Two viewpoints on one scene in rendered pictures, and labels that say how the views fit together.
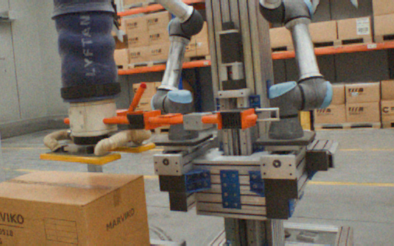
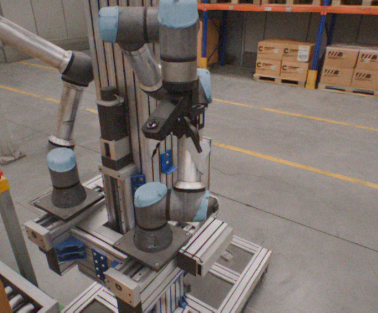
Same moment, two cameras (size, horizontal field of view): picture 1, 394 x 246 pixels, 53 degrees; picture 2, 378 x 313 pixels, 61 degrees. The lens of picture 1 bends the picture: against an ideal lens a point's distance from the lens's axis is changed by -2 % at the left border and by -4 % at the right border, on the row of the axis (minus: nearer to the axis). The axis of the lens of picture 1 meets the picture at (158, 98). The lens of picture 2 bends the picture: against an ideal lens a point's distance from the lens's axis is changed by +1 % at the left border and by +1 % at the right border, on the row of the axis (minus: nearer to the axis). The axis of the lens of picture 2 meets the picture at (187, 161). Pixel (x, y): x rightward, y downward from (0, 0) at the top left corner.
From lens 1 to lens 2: 120 cm
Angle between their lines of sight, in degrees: 25
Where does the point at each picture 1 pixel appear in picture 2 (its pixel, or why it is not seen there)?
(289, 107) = (150, 221)
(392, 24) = not seen: outside the picture
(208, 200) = (86, 265)
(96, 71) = not seen: outside the picture
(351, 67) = (377, 27)
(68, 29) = not seen: outside the picture
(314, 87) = (184, 204)
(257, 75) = (143, 154)
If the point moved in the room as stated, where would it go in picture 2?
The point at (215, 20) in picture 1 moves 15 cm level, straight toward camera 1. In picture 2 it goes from (101, 76) to (81, 86)
